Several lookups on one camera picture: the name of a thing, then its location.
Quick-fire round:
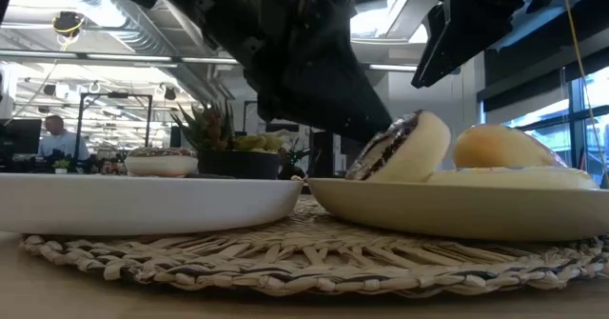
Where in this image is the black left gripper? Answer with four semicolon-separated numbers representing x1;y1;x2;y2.
199;0;394;145

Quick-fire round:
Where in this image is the large chocolate sprinkled donut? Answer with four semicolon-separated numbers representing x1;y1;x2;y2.
344;110;452;184

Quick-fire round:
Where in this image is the pink frosted donut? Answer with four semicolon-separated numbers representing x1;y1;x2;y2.
453;123;568;169

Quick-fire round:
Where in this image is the white frosted donut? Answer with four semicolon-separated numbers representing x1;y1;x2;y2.
425;166;600;190

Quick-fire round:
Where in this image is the small purple donut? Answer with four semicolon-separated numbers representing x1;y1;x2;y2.
124;146;200;178

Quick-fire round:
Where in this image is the dark cabinet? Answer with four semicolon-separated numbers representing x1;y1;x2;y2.
311;130;337;178

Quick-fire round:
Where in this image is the dark window blind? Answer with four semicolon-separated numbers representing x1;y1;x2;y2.
478;21;609;115

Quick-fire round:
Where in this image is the potted green succulent plant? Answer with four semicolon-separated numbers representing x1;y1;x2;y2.
170;102;286;181

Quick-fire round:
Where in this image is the long ceiling light bar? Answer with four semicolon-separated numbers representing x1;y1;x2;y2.
0;50;420;73

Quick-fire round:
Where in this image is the beige round plate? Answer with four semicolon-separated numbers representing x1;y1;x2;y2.
307;176;609;243

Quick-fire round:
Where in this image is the round woven straw placemat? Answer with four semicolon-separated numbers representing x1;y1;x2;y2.
21;194;609;297

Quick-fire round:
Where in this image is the white round plate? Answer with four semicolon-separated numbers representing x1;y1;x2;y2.
0;172;305;237

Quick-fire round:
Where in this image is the person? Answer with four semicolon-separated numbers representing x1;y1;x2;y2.
37;114;90;162

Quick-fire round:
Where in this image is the black computer monitor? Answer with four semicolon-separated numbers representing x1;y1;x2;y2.
0;117;43;156

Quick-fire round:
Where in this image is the yellow hanging cable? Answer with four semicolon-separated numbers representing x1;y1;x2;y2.
562;0;609;182

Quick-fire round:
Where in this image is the ceiling device with yellow cable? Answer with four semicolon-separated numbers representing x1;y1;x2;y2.
50;10;87;39

